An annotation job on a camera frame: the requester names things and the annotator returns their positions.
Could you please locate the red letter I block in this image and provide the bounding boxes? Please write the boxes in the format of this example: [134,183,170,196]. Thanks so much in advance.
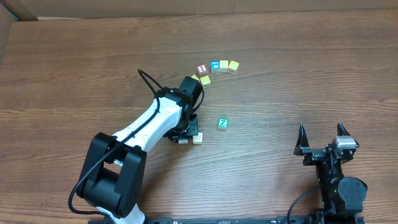
[197,64,208,77]

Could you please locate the yellow block middle top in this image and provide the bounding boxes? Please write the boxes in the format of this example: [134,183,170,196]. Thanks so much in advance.
[220,60,229,73]

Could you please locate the yellow block far right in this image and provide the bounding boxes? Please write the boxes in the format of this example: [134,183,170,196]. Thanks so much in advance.
[228,60,239,74]

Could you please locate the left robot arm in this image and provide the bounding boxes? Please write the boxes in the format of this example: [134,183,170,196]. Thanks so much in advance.
[70,77,204,223]

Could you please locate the blue letter P block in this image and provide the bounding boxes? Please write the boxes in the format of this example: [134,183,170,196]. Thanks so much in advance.
[178,139,188,144]

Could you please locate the yellow block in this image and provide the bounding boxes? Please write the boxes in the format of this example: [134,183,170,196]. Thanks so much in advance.
[220,60,229,73]
[200,75,211,86]
[191,75,200,82]
[228,60,239,74]

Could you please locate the yellow block left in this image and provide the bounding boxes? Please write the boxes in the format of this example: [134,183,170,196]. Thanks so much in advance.
[191,75,200,82]

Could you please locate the cardboard box corner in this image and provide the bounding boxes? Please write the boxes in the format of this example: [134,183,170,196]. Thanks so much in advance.
[1,0,37,63]

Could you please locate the blue picture block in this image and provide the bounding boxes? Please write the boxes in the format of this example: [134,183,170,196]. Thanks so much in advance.
[210,60,220,73]

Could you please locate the green letter Z block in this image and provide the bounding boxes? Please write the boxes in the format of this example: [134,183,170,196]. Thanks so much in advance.
[217,118,229,131]

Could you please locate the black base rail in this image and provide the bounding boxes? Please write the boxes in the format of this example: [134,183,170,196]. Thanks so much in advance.
[88,212,366,224]

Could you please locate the yellow block centre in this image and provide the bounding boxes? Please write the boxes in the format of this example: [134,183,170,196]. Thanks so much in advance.
[200,75,211,86]

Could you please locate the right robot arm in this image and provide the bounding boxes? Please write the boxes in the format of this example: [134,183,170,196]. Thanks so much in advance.
[294,123,368,220]

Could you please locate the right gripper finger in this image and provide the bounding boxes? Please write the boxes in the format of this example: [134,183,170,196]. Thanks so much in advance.
[294,124,310,156]
[336,122,350,136]

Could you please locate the white natural wood block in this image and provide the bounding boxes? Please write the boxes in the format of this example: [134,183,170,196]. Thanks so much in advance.
[192,133,203,144]

